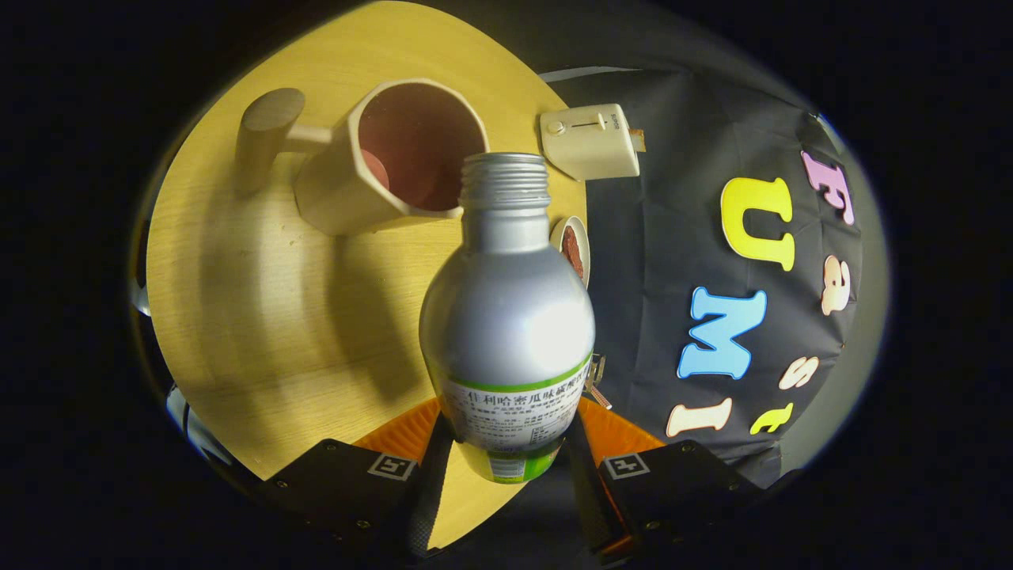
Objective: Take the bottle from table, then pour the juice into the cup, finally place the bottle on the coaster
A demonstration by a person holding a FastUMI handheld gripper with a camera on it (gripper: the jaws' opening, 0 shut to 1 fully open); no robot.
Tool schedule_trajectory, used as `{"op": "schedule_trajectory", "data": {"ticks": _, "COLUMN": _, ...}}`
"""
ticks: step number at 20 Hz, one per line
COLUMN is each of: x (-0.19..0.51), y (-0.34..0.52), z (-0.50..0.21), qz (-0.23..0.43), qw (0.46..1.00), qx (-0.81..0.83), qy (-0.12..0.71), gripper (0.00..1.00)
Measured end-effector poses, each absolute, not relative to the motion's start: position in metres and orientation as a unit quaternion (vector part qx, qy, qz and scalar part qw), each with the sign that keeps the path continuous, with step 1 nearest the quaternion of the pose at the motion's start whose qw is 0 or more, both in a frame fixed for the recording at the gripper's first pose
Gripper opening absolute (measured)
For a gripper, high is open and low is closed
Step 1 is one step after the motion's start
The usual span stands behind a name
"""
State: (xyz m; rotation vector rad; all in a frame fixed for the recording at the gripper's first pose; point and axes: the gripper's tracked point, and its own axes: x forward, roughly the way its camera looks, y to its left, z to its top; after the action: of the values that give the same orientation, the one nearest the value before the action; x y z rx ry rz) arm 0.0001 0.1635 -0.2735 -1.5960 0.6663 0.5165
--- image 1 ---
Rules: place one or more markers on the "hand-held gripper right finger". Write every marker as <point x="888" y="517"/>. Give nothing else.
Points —
<point x="586" y="491"/>

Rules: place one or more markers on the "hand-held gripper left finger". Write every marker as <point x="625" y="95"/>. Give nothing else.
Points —
<point x="431" y="491"/>

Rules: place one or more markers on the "white round plate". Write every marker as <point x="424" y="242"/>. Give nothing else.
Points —
<point x="584" y="237"/>

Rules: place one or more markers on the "white toaster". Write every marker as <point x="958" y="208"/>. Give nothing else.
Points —
<point x="589" y="146"/>

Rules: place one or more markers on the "black backdrop cloth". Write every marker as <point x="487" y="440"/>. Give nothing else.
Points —
<point x="657" y="261"/>

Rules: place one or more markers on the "silver bottle with green label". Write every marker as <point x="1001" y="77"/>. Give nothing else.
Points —
<point x="506" y="317"/>

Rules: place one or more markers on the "toast slice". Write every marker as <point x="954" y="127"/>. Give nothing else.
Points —
<point x="639" y="140"/>

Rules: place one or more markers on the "wooden table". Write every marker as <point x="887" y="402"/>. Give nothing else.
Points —
<point x="261" y="317"/>

